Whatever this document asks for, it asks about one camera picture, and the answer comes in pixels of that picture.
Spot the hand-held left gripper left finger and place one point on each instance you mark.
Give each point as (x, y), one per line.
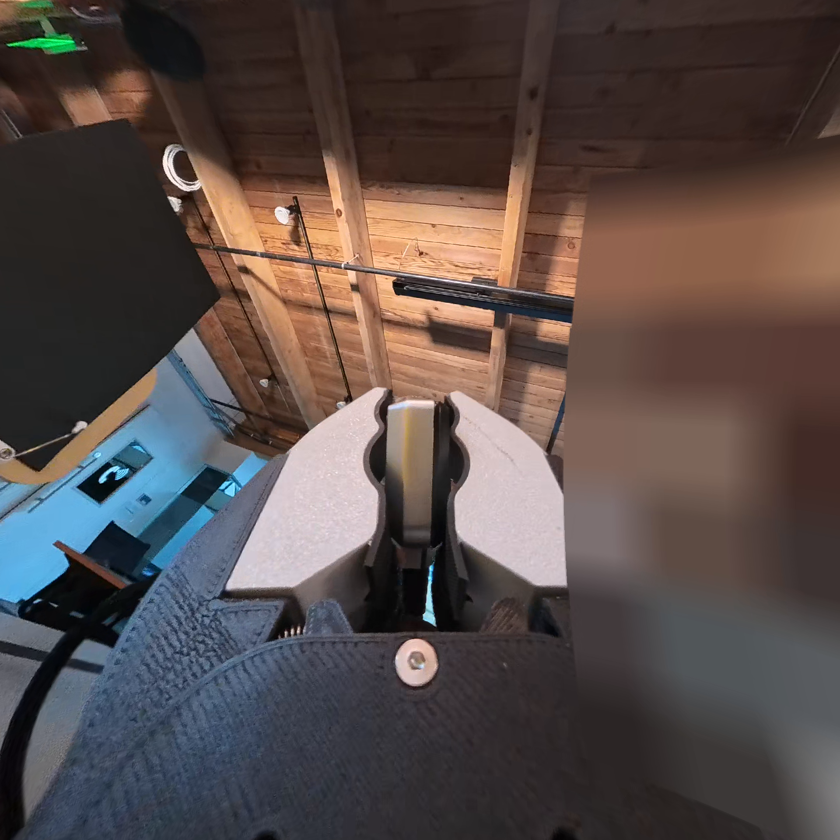
(302, 518)

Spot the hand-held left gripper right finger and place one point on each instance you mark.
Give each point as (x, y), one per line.
(512, 518)

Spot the black office chair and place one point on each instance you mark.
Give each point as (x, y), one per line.
(118, 544)

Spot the white door with window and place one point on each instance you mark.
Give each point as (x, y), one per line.
(115, 472)

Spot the wooden office desk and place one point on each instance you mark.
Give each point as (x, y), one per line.
(92, 564)

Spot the thin metal ceiling rod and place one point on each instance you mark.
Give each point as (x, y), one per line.
(295, 259)

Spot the black board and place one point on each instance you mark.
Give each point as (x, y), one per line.
(85, 275)

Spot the black ceiling track rail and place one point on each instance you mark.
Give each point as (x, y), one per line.
(485, 292)

